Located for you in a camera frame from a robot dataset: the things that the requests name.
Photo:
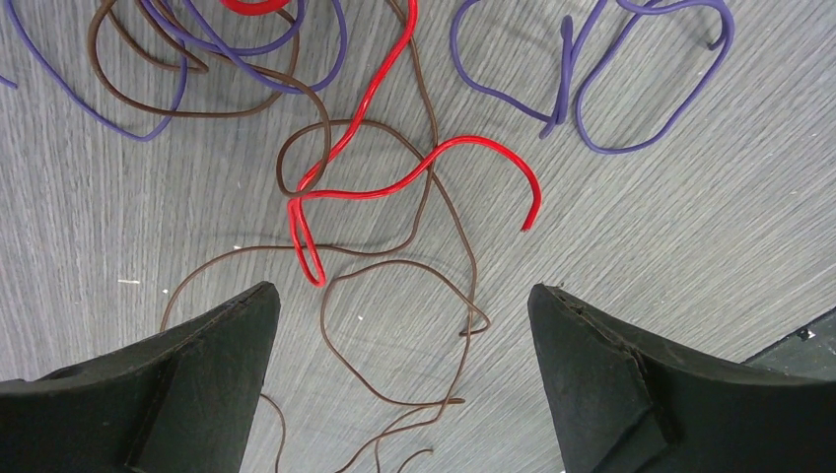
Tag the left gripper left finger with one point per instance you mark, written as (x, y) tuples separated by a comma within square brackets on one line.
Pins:
[(179, 401)]

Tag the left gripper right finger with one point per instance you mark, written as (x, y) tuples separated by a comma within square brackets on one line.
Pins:
[(624, 399)]

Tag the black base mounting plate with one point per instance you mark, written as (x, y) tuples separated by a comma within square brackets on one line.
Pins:
[(809, 351)]

